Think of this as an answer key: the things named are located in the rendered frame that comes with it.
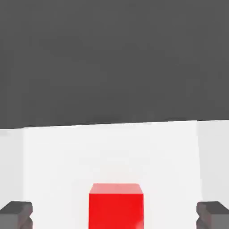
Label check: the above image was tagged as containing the small red cube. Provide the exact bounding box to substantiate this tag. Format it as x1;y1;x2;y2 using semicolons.
88;182;144;229

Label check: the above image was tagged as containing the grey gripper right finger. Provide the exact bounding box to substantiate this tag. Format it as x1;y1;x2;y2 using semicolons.
196;201;229;229

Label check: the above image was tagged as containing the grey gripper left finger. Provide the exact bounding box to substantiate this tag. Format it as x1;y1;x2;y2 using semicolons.
0;201;34;229

